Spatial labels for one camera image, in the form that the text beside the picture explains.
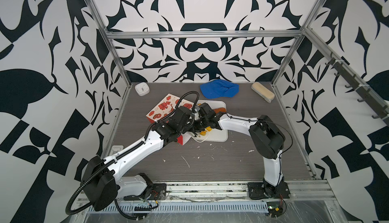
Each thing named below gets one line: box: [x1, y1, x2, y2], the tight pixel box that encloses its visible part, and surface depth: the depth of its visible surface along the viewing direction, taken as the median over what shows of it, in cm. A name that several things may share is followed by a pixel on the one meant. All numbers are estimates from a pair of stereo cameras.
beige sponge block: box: [251, 81, 276, 103], surface depth 114 cm
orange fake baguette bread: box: [213, 107, 227, 114], surface depth 104 cm
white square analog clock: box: [134, 82, 150, 97], surface depth 114 cm
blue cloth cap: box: [200, 79, 240, 99], surface depth 114 cm
